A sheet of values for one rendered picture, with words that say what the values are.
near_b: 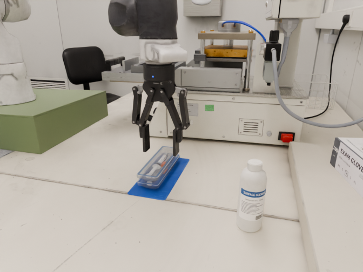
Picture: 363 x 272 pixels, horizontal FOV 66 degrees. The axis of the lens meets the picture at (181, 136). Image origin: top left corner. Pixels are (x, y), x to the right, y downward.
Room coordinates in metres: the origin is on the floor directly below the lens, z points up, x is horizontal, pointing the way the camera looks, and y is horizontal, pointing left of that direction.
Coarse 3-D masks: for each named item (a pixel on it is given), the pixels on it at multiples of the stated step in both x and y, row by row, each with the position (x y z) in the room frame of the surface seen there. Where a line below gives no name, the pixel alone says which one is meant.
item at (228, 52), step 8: (224, 40) 1.06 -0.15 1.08; (232, 40) 1.06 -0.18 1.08; (208, 48) 1.01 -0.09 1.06; (216, 48) 1.01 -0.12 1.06; (224, 48) 1.01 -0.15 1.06; (232, 48) 1.01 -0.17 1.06; (240, 48) 1.01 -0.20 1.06; (208, 56) 0.98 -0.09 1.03; (216, 56) 0.98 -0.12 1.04; (224, 56) 0.97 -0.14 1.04; (232, 56) 0.96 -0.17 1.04; (240, 56) 0.96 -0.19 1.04
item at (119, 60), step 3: (117, 57) 1.19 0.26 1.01; (120, 57) 1.20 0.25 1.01; (123, 57) 1.22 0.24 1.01; (105, 60) 1.10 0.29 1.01; (108, 60) 1.09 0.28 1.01; (111, 60) 1.11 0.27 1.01; (114, 60) 1.13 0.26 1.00; (117, 60) 1.16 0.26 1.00; (120, 60) 1.19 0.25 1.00; (105, 63) 1.10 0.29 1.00; (108, 63) 1.09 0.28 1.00; (111, 63) 1.10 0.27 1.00; (114, 63) 1.13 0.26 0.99; (117, 63) 1.16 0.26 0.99; (120, 63) 1.23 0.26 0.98; (105, 66) 1.09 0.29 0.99; (108, 66) 1.09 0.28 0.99; (108, 69) 1.09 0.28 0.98
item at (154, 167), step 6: (162, 150) 0.75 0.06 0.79; (168, 150) 0.75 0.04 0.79; (156, 156) 0.71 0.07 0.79; (162, 156) 0.71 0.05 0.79; (168, 156) 0.71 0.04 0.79; (150, 162) 0.67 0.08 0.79; (156, 162) 0.67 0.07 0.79; (162, 162) 0.67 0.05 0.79; (168, 162) 0.67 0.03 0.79; (144, 168) 0.63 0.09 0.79; (150, 168) 0.63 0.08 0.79; (156, 168) 0.63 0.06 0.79; (162, 168) 0.63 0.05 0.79; (138, 174) 0.60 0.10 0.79; (144, 174) 0.60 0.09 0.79; (150, 174) 0.60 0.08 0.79; (156, 174) 0.60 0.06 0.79
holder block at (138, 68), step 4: (136, 64) 1.08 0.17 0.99; (140, 64) 1.10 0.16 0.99; (176, 64) 1.08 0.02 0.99; (180, 64) 1.11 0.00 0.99; (184, 64) 1.18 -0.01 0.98; (132, 68) 1.04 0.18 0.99; (136, 68) 1.04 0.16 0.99; (140, 68) 1.04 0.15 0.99; (176, 68) 1.04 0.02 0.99; (132, 72) 1.04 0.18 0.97; (136, 72) 1.04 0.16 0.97; (140, 72) 1.04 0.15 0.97
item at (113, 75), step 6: (126, 60) 1.10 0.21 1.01; (132, 60) 1.15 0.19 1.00; (138, 60) 1.22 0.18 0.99; (120, 66) 1.21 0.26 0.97; (126, 66) 1.09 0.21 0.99; (186, 66) 1.21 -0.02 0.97; (102, 72) 1.06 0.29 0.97; (108, 72) 1.05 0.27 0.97; (114, 72) 1.05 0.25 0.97; (126, 72) 1.05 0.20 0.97; (102, 78) 1.06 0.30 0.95; (108, 78) 1.05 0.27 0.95; (114, 78) 1.05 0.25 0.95; (120, 78) 1.04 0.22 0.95; (126, 78) 1.04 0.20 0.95; (132, 78) 1.03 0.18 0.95; (138, 78) 1.03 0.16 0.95
